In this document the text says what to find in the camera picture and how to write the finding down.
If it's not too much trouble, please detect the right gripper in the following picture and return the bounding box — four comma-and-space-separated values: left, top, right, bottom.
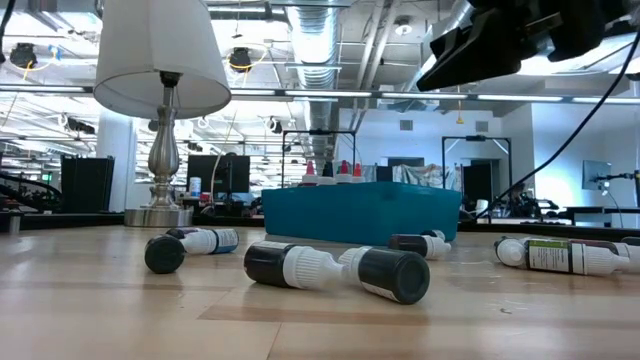
416, 0, 640, 93

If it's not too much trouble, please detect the tall pink-capped coloring bottle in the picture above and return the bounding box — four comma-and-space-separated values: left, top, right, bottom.
301, 159, 320, 187

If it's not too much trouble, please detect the small green-label dropper bottle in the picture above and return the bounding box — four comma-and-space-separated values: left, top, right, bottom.
525, 238, 632, 277

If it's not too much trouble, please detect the draped plastic sheet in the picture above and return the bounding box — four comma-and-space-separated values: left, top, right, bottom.
392, 163, 464, 189

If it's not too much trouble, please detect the person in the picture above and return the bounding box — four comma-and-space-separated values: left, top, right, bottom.
504, 182, 546, 217

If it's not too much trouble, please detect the long ceiling light strip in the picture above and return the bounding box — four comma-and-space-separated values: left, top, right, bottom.
0, 84, 640, 105

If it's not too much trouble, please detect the dark desk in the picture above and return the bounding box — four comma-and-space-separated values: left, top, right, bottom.
537, 204, 640, 229

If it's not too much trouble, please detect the teal plastic bin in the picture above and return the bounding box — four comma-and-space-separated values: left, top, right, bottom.
260, 180, 463, 247

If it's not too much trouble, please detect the black computer monitor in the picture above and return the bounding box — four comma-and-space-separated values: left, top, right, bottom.
187, 154, 251, 195

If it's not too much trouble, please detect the white-shade silver table lamp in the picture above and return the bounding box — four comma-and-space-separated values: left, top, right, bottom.
93, 0, 232, 229

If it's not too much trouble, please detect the black cabinet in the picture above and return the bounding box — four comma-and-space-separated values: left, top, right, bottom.
59, 154, 116, 214

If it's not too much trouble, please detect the silver ceiling duct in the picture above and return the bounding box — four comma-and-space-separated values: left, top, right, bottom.
285, 0, 346, 161
399, 0, 481, 109

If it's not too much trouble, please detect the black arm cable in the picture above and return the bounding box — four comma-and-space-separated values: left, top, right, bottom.
469, 32, 640, 221

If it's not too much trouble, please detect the grey wall monitor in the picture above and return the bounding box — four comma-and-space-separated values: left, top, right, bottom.
582, 159, 613, 192

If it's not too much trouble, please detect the black metal stand frame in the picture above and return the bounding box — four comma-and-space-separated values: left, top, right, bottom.
281, 128, 357, 189

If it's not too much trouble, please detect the black ceiling camera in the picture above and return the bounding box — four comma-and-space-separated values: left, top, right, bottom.
9, 43, 39, 69
227, 45, 256, 74

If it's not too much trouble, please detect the black aluminium table frame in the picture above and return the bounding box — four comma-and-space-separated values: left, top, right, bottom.
0, 210, 640, 242

